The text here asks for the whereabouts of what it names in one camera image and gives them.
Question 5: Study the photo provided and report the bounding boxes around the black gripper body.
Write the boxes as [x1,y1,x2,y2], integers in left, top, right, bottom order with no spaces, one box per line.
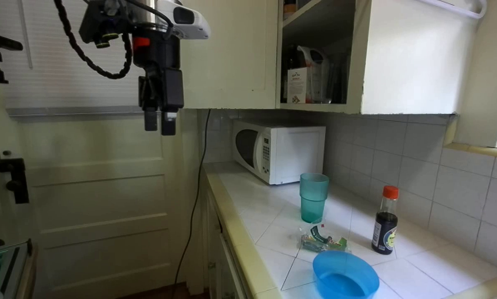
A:
[138,35,186,115]

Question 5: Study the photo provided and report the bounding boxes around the blue plastic bowl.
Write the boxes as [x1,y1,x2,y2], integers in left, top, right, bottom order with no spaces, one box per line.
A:
[310,251,380,299]

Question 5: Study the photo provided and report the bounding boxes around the cream cabinet door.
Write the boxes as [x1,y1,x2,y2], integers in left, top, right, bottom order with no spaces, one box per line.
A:
[171,0,281,112]

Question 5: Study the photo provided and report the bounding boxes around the cream base cabinet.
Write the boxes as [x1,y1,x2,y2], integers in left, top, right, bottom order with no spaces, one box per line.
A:
[204,185,252,299]

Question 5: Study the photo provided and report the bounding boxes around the white panel door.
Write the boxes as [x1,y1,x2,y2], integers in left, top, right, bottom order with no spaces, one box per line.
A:
[0,0,186,296]

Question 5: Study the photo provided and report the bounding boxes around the white microwave oven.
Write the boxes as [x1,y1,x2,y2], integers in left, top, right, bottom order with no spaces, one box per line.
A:
[231,122,327,186]

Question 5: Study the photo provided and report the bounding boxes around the white labelled box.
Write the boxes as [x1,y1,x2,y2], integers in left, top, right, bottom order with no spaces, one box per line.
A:
[286,65,310,105]

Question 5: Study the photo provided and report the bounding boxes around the teal plastic cup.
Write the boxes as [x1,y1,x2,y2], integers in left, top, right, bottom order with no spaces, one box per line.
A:
[299,171,330,226]

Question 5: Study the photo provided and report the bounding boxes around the crushed clear plastic wrapper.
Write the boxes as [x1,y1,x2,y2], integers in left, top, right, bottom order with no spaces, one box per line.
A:
[299,223,350,254]

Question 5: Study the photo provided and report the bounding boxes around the soy sauce bottle red cap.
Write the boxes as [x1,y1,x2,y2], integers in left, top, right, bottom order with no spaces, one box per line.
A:
[370,185,402,256]

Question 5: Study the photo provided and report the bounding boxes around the white curved bar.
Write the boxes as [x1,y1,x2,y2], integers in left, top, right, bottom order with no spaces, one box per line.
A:
[419,0,488,22]

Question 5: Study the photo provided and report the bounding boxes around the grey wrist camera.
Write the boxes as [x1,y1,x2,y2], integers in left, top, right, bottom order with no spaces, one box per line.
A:
[163,4,211,40]

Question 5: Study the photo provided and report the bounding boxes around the black power cord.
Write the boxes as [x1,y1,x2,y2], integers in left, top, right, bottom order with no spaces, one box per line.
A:
[171,108,212,288]

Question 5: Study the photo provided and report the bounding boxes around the black coiled cable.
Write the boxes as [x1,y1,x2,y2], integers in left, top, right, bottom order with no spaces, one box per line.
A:
[53,0,134,80]

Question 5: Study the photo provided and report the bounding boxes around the black bracket mount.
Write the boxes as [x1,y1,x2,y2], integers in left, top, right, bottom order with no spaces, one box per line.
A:
[0,156,30,205]

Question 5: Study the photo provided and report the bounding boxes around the dark screen grey frame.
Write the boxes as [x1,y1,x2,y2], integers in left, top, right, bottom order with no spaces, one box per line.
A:
[0,238,36,299]

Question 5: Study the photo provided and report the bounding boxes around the cream wall cabinet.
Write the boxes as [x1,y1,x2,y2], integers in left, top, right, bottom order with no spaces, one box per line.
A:
[277,0,478,118]

